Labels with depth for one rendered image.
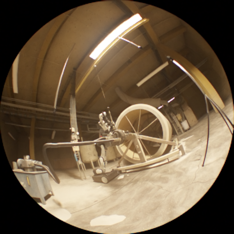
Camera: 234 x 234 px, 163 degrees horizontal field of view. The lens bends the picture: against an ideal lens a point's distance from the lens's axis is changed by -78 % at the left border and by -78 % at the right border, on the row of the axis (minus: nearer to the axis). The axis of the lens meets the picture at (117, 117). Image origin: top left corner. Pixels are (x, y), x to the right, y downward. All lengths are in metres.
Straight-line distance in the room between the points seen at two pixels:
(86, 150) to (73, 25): 8.27
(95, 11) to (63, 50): 3.27
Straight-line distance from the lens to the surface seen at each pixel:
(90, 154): 6.04
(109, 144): 1.29
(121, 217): 0.90
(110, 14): 6.44
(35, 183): 1.55
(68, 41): 6.31
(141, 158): 2.05
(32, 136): 9.98
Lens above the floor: 0.62
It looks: 24 degrees up
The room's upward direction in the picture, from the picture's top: 20 degrees counter-clockwise
